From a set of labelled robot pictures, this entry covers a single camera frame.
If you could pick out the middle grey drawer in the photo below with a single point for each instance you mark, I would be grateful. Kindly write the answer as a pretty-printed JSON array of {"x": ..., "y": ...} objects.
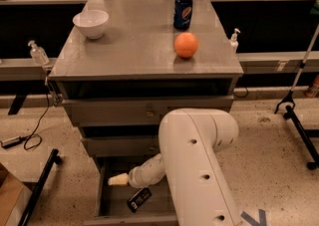
[{"x": 121, "y": 145}]

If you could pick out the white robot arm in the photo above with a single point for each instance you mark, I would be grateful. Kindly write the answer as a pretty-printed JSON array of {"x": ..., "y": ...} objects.
[{"x": 188, "y": 139}]

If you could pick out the clear sanitizer bottle left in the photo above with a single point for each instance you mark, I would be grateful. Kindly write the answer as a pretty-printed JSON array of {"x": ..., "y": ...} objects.
[{"x": 38, "y": 54}]

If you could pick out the white pump bottle right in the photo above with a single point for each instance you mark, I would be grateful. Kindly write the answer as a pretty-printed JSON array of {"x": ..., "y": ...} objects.
[{"x": 233, "y": 40}]

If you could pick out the black metal leg left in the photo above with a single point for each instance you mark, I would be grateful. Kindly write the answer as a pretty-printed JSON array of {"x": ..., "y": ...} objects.
[{"x": 54, "y": 158}]

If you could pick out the black power adapter with cable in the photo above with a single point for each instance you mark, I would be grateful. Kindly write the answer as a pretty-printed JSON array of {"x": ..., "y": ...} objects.
[{"x": 30, "y": 138}]

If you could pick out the cardboard box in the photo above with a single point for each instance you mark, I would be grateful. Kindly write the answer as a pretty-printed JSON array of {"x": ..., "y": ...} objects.
[{"x": 14, "y": 197}]

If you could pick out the grabber stick tool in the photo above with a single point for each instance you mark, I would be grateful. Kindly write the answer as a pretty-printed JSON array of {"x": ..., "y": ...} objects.
[{"x": 288, "y": 98}]

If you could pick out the blue pepsi can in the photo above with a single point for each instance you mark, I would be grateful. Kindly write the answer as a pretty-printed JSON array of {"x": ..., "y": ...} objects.
[{"x": 182, "y": 14}]

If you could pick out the top grey drawer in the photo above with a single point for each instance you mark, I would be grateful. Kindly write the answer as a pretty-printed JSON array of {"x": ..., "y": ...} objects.
[{"x": 136, "y": 111}]

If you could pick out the white ceramic bowl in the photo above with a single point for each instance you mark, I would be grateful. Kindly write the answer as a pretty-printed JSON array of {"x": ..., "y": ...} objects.
[{"x": 91, "y": 23}]

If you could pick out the orange bottle on floor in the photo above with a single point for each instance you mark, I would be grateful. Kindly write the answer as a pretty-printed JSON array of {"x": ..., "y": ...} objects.
[{"x": 313, "y": 89}]

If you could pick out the open bottom grey drawer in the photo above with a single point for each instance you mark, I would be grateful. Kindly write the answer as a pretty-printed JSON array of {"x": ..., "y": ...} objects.
[{"x": 127, "y": 206}]

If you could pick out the black metal leg right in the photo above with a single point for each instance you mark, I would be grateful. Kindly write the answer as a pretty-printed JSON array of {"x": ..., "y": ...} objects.
[{"x": 306, "y": 135}]

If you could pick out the black metal leg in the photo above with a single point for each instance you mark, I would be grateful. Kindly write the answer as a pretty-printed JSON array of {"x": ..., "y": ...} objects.
[
  {"x": 54, "y": 158},
  {"x": 306, "y": 135}
]

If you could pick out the orange fruit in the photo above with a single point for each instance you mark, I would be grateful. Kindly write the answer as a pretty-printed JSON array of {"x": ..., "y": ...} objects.
[{"x": 185, "y": 45}]

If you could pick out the grey wooden drawer cabinet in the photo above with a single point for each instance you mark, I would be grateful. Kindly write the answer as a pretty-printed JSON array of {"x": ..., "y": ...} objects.
[{"x": 135, "y": 58}]

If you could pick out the black rxbar chocolate bar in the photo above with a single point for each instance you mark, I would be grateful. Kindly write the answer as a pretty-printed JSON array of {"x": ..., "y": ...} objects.
[{"x": 138, "y": 199}]

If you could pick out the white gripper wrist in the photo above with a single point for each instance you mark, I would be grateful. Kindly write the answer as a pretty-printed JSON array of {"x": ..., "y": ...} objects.
[{"x": 136, "y": 177}]

